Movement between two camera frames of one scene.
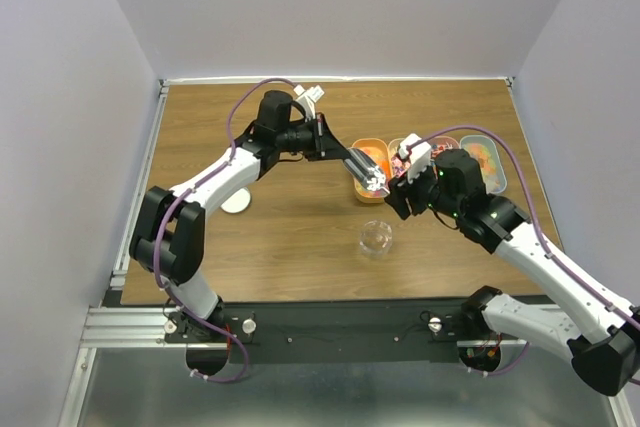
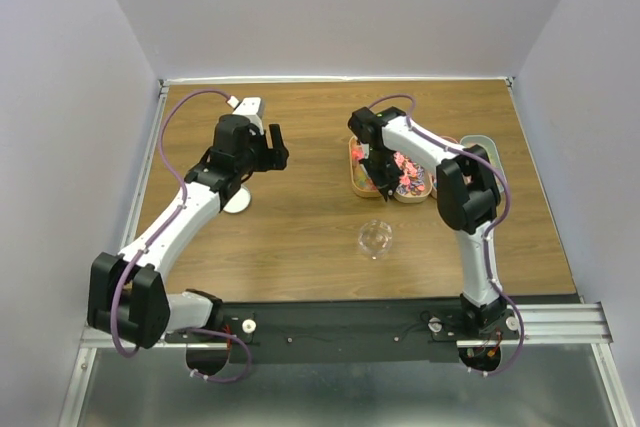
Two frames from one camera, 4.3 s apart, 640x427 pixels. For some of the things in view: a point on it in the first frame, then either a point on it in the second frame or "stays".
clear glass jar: [375, 239] stays
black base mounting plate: [336, 333] stays
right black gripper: [401, 189] -> [386, 183]
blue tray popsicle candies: [485, 150] stays
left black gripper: [325, 146] -> [273, 159]
